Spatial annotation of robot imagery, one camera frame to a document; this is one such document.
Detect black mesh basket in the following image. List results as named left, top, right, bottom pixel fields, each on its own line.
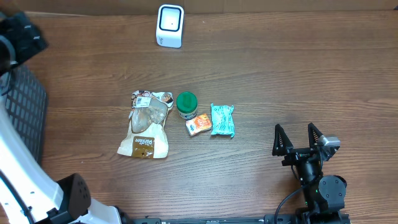
left=1, top=65, right=48, bottom=164

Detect white barcode scanner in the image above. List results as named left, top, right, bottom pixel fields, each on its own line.
left=155, top=4, right=185, bottom=49

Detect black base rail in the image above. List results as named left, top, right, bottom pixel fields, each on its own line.
left=131, top=213, right=351, bottom=224

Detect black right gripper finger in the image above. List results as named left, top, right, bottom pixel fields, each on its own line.
left=272, top=124, right=294, bottom=156
left=308, top=123, right=323, bottom=147

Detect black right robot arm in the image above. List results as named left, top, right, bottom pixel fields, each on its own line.
left=272, top=123, right=351, bottom=224

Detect teal tissue pack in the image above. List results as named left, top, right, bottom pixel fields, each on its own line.
left=211, top=103, right=235, bottom=138

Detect snack bag brown white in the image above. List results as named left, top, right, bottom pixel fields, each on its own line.
left=117, top=90, right=174, bottom=159

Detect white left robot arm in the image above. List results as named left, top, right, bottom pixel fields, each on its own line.
left=1, top=12, right=124, bottom=223

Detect orange small box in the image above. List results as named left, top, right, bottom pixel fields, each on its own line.
left=185, top=113, right=212, bottom=136

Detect green lid jar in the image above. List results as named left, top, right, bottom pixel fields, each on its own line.
left=176, top=91, right=198, bottom=120

